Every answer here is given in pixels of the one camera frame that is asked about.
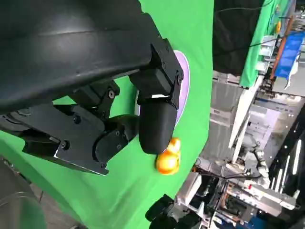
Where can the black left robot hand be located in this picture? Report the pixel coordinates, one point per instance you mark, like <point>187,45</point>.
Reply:
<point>71,47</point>

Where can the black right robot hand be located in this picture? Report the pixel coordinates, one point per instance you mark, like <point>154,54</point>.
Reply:
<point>162,211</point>

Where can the lilac plate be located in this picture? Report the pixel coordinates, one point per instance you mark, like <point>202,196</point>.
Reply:
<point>184,95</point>

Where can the grey robot body shell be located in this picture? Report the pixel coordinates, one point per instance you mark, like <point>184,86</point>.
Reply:
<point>16,205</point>

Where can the black curtain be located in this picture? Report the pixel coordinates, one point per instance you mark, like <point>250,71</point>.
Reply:
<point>233,35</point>

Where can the green cloth on background table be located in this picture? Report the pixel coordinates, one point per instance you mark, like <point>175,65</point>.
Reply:
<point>257,47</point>

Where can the blue storage bin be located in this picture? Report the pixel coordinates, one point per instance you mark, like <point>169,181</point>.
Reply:
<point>289,55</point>

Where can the white table frame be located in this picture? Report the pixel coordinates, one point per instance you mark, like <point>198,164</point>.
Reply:
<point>243,114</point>

